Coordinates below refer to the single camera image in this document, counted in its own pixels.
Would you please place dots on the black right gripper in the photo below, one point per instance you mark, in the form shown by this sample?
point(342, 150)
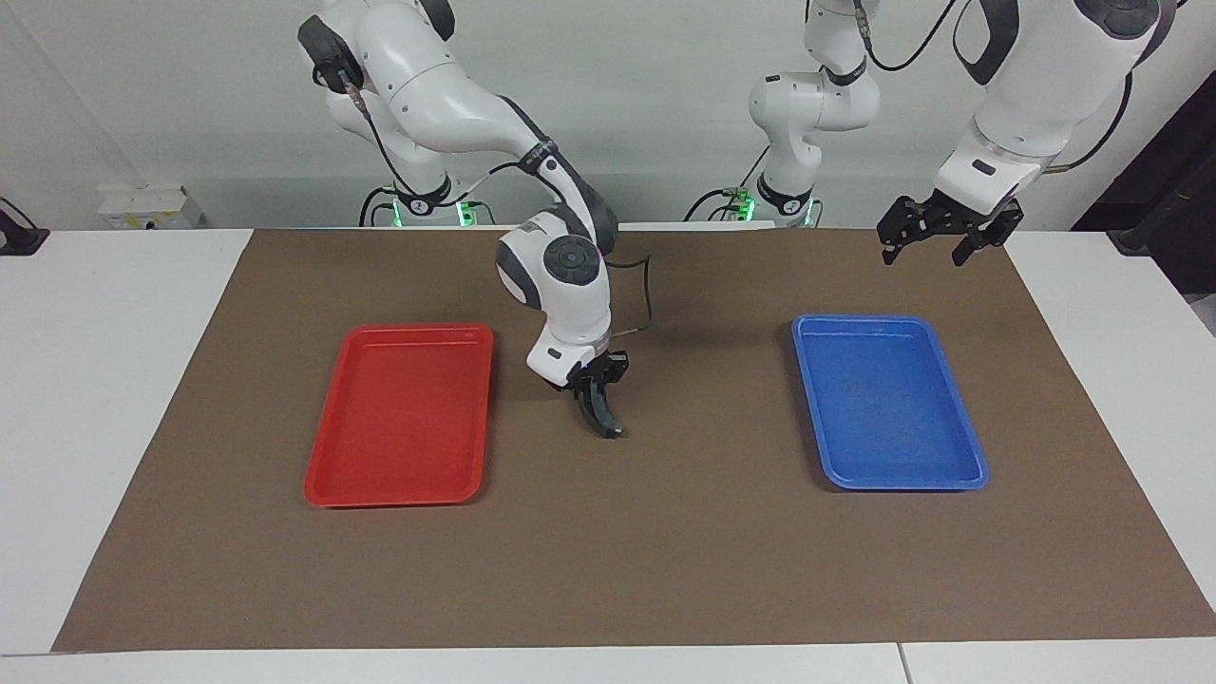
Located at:
point(608, 369)

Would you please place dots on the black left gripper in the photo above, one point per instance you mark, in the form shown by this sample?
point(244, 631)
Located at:
point(959, 218)

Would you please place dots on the long curved brake pad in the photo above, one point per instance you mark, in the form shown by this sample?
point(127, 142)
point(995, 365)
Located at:
point(603, 418)

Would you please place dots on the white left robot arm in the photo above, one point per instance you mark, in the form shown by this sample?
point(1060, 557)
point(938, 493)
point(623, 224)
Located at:
point(1026, 104)

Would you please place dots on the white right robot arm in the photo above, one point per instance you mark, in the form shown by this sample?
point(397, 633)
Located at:
point(446, 85)

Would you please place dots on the brown table mat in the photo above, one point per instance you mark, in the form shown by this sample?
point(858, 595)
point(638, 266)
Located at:
point(627, 551)

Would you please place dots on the blue plastic tray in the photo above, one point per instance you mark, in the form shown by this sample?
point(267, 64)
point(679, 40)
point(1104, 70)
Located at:
point(888, 399)

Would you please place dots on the red plastic tray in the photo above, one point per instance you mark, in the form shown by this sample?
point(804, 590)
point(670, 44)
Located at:
point(399, 418)

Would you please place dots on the black equipment stand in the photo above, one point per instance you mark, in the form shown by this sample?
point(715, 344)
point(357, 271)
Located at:
point(1168, 190)

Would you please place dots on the green connector plug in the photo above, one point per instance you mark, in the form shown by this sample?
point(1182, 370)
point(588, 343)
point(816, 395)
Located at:
point(739, 201)

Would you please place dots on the black table clamp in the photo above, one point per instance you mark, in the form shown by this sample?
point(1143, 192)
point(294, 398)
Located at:
point(19, 237)

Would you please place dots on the white wall socket box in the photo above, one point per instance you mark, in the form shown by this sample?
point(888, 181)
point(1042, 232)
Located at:
point(152, 207)

